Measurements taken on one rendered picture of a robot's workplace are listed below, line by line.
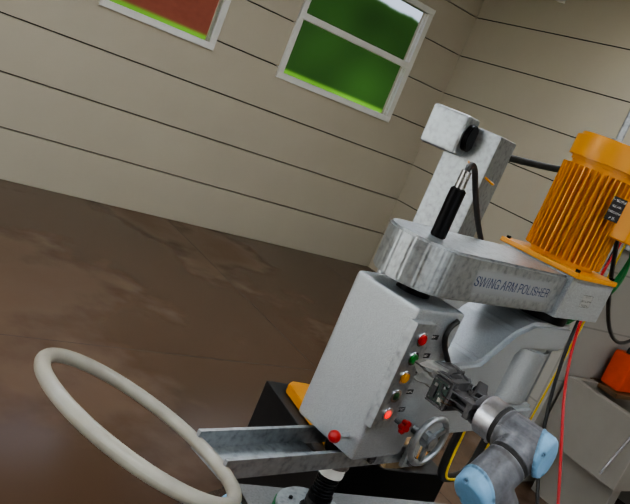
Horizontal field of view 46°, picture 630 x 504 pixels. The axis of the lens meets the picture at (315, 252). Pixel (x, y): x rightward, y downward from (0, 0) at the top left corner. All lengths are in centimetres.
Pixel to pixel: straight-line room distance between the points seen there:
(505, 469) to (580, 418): 367
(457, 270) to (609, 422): 340
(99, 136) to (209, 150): 122
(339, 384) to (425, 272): 37
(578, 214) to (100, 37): 597
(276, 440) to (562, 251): 102
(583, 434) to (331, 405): 342
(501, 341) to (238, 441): 81
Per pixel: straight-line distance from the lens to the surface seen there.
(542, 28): 920
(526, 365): 238
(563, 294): 225
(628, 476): 511
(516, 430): 157
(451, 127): 276
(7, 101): 755
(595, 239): 232
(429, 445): 197
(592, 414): 513
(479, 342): 215
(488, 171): 281
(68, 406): 132
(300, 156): 882
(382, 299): 179
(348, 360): 185
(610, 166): 229
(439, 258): 173
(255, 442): 184
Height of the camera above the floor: 197
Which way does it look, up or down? 12 degrees down
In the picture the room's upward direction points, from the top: 23 degrees clockwise
